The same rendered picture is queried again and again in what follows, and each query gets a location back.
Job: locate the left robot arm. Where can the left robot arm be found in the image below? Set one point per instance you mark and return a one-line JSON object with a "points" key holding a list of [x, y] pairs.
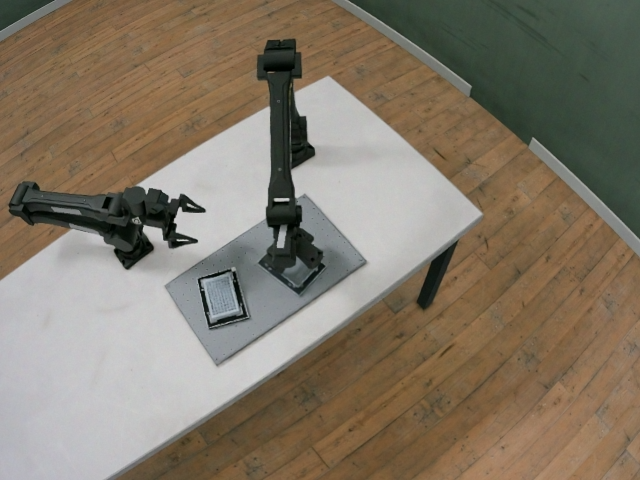
{"points": [[285, 216]]}

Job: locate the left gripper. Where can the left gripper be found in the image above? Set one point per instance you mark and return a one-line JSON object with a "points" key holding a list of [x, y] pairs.
{"points": [[268, 258]]}

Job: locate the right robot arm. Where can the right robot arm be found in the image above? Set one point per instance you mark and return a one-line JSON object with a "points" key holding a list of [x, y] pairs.
{"points": [[82, 207]]}

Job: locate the white multi-well plate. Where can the white multi-well plate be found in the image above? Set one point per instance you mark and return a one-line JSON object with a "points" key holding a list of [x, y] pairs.
{"points": [[225, 308]]}

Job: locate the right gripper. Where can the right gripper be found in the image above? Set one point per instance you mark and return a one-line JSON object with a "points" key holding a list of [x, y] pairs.
{"points": [[169, 224]]}

